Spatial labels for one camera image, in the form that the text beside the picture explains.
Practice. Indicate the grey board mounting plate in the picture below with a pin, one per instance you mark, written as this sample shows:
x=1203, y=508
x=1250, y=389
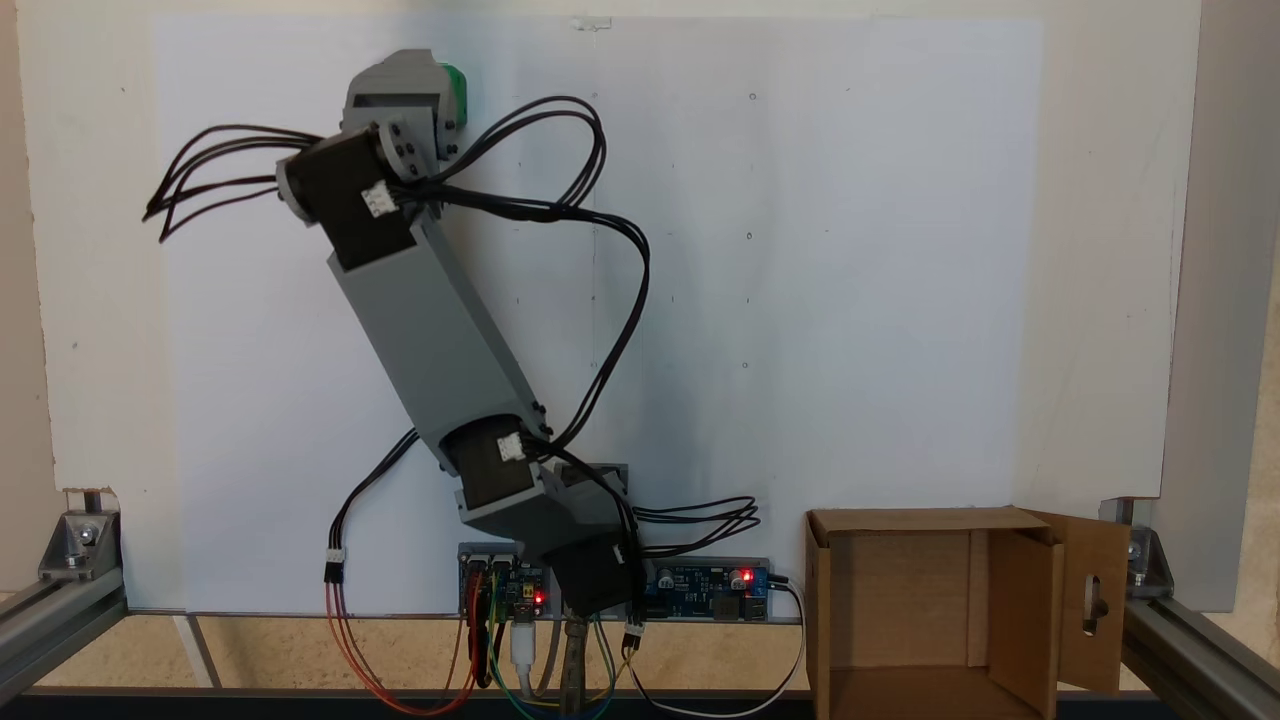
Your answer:
x=465, y=550

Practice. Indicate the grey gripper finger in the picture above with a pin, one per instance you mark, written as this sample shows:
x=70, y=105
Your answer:
x=415, y=145

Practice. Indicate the aluminium frame rail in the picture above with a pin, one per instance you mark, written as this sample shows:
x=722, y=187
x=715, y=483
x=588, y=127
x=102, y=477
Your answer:
x=1200, y=660
x=55, y=630

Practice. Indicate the circuit board with red LED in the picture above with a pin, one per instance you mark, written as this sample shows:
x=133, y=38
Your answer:
x=505, y=585

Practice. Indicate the grey metal clamp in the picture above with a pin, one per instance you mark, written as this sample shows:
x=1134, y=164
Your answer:
x=574, y=670

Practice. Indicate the brown cardboard box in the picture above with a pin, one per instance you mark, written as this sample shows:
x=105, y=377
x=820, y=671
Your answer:
x=900, y=600

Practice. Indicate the blue circuit board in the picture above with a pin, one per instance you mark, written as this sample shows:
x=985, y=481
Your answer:
x=700, y=590

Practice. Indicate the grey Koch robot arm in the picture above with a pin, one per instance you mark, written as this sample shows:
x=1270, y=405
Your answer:
x=430, y=330

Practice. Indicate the metal corner bracket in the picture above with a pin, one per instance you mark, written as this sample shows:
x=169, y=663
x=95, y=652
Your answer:
x=80, y=540
x=1145, y=560

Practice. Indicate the green dice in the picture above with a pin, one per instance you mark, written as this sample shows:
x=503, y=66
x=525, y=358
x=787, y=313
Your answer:
x=455, y=95

